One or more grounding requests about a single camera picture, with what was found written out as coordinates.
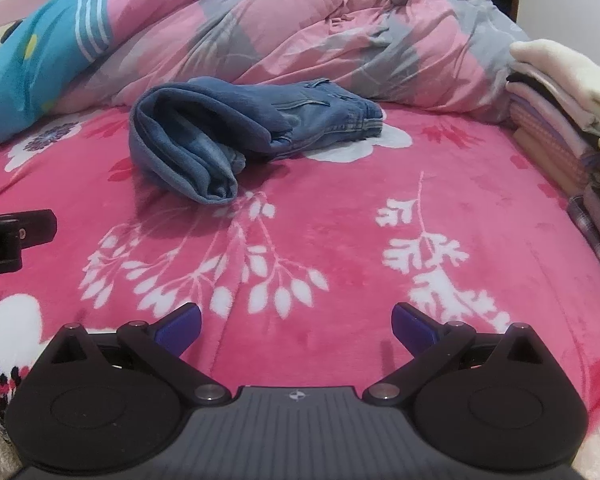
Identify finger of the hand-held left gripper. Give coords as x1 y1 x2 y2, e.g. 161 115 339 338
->
19 209 57 250

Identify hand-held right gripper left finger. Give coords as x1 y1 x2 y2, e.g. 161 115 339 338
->
49 302 231 406

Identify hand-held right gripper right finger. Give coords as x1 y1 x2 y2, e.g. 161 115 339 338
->
363 302 544 406

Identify blue jeans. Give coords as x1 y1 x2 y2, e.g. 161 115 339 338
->
128 76 385 206

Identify stack of folded clothes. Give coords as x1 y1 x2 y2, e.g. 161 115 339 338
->
505 39 600 291

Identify pink floral blanket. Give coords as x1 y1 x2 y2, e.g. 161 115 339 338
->
0 97 600 480

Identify pink grey teal quilt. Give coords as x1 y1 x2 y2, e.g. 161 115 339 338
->
0 0 531 148

